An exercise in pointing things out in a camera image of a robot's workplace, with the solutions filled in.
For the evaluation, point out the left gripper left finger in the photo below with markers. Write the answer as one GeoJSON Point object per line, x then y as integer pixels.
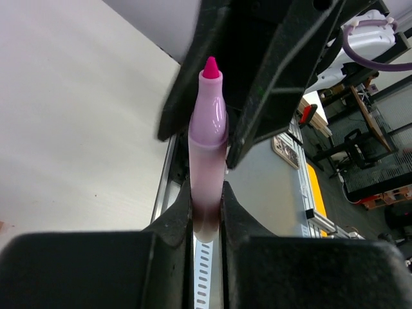
{"type": "Point", "coordinates": [151, 268]}

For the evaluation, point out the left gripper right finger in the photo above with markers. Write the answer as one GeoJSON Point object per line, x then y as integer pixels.
{"type": "Point", "coordinates": [262, 270]}

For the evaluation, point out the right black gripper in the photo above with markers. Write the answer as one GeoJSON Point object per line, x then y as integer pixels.
{"type": "Point", "coordinates": [270, 52]}

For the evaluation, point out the pink highlighter pen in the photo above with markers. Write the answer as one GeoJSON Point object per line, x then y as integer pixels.
{"type": "Point", "coordinates": [207, 141]}

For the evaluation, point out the white slotted cable duct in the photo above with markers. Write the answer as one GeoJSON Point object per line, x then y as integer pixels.
{"type": "Point", "coordinates": [202, 274]}

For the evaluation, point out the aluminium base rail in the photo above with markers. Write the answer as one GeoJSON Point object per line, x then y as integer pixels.
{"type": "Point", "coordinates": [174, 172]}

